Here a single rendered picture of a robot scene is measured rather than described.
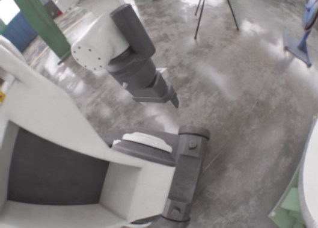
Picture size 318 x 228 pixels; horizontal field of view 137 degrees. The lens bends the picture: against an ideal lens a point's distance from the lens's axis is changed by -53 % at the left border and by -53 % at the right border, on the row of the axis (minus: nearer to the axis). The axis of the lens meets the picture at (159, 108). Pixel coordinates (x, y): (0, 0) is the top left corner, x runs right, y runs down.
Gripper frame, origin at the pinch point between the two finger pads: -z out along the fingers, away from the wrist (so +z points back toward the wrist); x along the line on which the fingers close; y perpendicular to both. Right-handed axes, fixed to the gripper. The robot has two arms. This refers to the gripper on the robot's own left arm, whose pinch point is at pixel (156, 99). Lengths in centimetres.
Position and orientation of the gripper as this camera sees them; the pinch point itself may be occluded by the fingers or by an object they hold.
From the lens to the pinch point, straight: 38.2
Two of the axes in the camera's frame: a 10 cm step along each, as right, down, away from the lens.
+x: 9.0, 0.7, -4.4
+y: 2.5, -8.9, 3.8
